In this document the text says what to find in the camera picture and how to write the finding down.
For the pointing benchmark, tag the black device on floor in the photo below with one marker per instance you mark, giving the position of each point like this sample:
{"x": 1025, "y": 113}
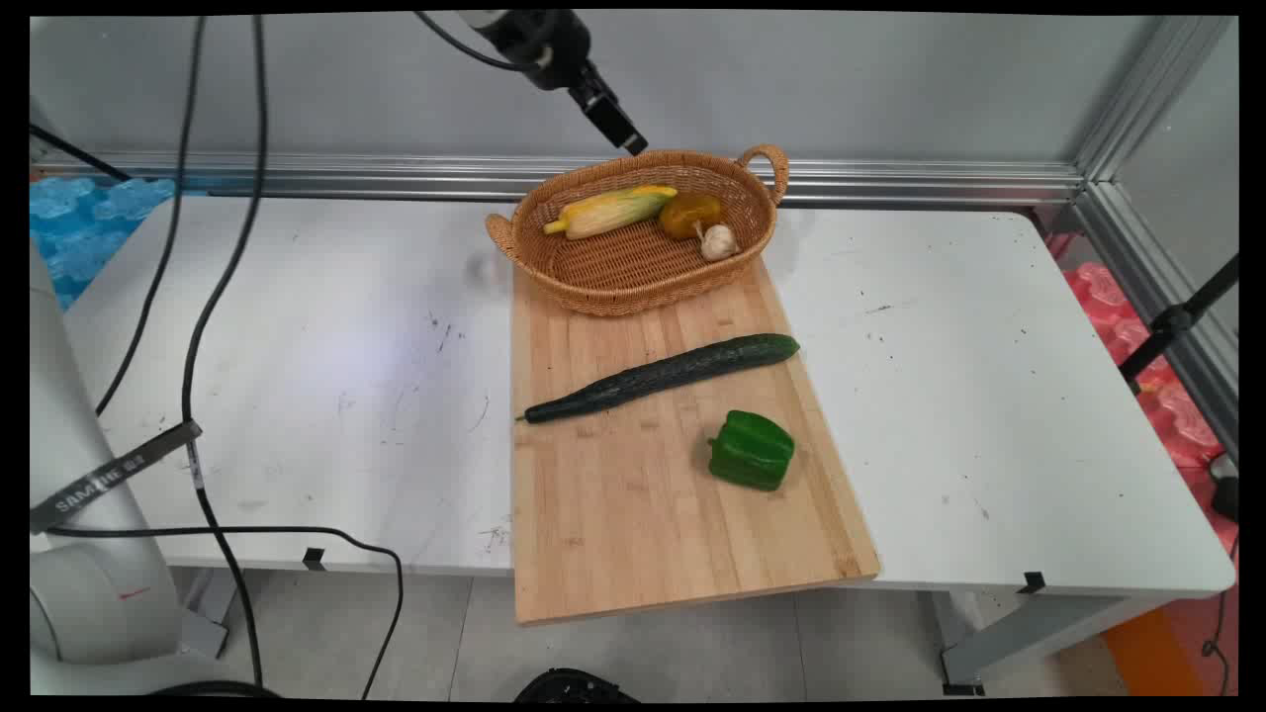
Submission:
{"x": 1226, "y": 489}

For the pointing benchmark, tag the slanted aluminium frame rail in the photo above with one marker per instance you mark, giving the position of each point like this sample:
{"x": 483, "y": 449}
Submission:
{"x": 1147, "y": 237}

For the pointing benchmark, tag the dark green cucumber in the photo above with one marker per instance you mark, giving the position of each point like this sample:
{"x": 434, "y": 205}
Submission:
{"x": 673, "y": 374}

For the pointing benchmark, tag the black table edge clip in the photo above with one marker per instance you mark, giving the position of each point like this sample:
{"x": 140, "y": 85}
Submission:
{"x": 315, "y": 559}
{"x": 1032, "y": 582}

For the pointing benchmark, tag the blue foam mat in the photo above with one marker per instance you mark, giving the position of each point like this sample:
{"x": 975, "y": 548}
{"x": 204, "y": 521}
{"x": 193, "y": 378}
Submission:
{"x": 84, "y": 222}

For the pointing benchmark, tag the horizontal aluminium frame rail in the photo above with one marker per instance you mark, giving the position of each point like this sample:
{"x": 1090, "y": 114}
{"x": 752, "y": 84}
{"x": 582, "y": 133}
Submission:
{"x": 890, "y": 181}

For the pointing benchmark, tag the green bell pepper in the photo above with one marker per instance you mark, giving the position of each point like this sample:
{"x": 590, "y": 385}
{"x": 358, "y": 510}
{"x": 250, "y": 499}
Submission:
{"x": 752, "y": 451}

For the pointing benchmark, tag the woven wicker basket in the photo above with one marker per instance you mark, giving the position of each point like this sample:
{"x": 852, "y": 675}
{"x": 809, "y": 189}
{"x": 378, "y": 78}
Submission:
{"x": 633, "y": 267}

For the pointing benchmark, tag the black tripod stand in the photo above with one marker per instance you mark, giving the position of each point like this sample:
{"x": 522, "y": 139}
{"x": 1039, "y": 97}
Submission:
{"x": 1172, "y": 321}

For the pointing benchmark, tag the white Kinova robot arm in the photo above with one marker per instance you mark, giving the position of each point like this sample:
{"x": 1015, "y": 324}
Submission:
{"x": 84, "y": 554}

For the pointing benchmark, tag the red foam mat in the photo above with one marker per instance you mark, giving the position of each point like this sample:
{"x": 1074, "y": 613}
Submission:
{"x": 1152, "y": 386}

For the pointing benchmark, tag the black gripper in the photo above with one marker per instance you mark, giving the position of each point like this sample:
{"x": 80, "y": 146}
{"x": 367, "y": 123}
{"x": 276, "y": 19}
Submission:
{"x": 539, "y": 44}

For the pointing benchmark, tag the grey table leg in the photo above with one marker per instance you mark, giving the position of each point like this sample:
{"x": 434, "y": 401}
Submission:
{"x": 1039, "y": 638}
{"x": 208, "y": 608}

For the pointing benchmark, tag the wooden cutting board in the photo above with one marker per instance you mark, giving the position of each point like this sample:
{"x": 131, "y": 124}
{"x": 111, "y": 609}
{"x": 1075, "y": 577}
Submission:
{"x": 653, "y": 494}

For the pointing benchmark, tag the yellow corn cob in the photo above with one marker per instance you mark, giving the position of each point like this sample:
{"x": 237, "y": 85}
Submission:
{"x": 608, "y": 211}

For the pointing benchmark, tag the white garlic bulb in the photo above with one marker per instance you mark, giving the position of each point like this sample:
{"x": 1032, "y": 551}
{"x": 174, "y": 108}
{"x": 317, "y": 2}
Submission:
{"x": 719, "y": 241}

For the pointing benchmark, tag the black round floor object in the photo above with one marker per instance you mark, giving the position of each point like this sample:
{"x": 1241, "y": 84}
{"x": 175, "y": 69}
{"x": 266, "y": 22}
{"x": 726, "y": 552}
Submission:
{"x": 574, "y": 687}

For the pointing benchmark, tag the orange-yellow round fruit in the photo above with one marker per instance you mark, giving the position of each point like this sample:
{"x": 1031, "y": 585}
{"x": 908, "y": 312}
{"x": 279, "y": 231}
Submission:
{"x": 689, "y": 215}

